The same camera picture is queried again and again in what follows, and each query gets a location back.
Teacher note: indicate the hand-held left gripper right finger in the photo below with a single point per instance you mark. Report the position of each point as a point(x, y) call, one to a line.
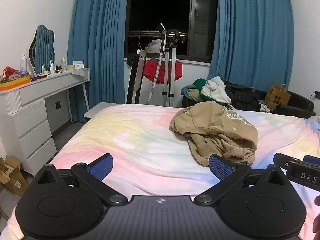
point(220, 167)

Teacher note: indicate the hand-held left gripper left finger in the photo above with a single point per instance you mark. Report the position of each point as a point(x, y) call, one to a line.
point(101, 167)

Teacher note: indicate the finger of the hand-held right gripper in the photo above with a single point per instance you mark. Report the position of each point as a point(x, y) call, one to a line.
point(312, 160)
point(283, 159)

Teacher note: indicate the tan sweatshirt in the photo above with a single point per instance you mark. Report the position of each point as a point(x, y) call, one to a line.
point(215, 127)

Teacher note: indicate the person's right hand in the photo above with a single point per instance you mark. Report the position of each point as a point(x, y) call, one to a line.
point(318, 223)

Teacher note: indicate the pastel tie-dye blanket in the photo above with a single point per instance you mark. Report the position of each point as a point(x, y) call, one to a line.
point(137, 140)

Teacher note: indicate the white patterned cloth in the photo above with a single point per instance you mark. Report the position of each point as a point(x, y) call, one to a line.
point(263, 106)

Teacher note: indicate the black sofa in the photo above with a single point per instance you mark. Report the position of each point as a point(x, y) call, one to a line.
point(295, 102)

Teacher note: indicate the white stool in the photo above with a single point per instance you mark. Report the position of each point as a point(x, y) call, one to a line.
point(97, 108)

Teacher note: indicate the brown paper bag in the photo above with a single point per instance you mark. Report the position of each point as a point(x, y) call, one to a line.
point(275, 96)

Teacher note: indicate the black jacket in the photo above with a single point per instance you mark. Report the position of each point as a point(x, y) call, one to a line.
point(242, 97)

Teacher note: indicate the yellow-green garment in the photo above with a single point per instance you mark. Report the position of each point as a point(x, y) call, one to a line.
point(193, 95)

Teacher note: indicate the white vanity desk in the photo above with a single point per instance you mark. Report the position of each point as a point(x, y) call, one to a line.
point(32, 130)

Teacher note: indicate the blue garment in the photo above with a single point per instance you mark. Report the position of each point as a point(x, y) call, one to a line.
point(186, 88)

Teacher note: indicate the cardboard box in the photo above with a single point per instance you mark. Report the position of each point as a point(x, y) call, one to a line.
point(12, 177)

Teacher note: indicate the white tissue box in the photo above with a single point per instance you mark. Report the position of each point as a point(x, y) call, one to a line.
point(78, 65)

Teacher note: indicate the cream box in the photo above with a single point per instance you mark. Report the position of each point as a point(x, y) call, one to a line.
point(70, 67)

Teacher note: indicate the red garment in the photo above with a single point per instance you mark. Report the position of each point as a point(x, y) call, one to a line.
point(150, 70)

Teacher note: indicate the tall white bottle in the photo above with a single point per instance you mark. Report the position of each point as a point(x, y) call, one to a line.
point(63, 65)

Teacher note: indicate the white pump bottle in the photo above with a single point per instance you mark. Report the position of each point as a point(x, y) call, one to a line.
point(52, 67)

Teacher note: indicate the small white bottle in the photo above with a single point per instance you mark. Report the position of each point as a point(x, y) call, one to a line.
point(43, 70)

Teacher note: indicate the garment steamer stand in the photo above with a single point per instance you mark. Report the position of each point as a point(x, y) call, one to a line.
point(165, 67)

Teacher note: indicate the orange box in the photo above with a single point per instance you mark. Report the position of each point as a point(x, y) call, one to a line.
point(15, 83)

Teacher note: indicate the blue curtain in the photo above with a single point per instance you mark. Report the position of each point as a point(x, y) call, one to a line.
point(250, 42)
point(100, 42)

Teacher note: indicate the purple flower bouquet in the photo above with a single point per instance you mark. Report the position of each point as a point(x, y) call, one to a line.
point(20, 75)

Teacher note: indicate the white hanging garment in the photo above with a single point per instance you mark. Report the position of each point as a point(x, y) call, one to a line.
point(152, 46)

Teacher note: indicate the red paper item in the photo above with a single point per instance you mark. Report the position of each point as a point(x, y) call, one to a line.
point(10, 71)

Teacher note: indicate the wavy-framed mirror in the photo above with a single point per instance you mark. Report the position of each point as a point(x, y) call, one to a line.
point(42, 47)

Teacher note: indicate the metal balcony railing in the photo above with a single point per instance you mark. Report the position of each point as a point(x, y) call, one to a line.
point(145, 32)

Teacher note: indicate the wall plug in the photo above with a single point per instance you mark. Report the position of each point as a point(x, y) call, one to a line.
point(313, 95)

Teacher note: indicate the black wall socket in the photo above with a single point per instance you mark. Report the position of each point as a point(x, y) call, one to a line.
point(58, 105)

